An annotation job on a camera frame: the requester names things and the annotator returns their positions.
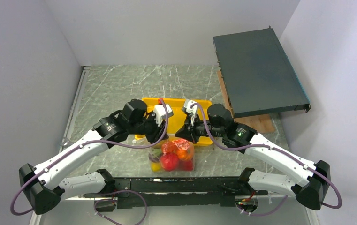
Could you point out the yellow plastic tray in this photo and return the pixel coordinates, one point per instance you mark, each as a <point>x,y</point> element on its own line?
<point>176,122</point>

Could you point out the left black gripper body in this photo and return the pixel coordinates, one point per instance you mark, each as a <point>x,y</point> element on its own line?
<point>147,125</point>

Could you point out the orange toy carrot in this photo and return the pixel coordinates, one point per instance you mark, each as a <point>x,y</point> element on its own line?
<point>176,145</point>

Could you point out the wooden board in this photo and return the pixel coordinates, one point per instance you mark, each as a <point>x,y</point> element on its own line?
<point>261,123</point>

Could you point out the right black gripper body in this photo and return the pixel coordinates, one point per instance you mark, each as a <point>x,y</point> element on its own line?
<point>200,125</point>

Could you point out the orange toy pumpkin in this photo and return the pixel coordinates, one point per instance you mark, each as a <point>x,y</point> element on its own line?
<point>185,155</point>

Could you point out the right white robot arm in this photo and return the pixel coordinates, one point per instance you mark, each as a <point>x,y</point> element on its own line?
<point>303,179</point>

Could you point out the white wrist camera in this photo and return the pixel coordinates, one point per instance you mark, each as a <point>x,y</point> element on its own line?
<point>190,109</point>
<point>162,112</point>

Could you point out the dark green rack box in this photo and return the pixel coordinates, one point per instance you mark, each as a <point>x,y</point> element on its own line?
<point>258,75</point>

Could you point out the black base frame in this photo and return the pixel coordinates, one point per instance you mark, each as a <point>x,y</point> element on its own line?
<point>180,191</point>

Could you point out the purple toy onion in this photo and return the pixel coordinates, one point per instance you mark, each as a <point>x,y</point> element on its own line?
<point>155,158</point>

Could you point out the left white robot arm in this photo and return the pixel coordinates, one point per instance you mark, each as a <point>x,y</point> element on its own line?
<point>48,183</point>

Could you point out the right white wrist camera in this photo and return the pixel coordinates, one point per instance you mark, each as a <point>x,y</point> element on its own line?
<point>190,109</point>

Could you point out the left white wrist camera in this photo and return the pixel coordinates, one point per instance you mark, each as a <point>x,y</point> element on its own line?
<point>162,112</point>

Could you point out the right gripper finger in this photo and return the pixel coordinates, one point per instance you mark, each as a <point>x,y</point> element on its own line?
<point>193,136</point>
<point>185,132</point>

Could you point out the aluminium side rail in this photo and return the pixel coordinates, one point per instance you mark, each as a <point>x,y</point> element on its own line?
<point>66,139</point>

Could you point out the clear dotted zip top bag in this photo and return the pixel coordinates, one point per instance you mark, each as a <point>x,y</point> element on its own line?
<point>157,149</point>

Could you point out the red bell pepper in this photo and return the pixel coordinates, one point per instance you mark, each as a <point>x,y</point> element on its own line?
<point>187,165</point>

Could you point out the red toy tomato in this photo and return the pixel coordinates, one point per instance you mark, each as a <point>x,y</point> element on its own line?
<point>169,161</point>

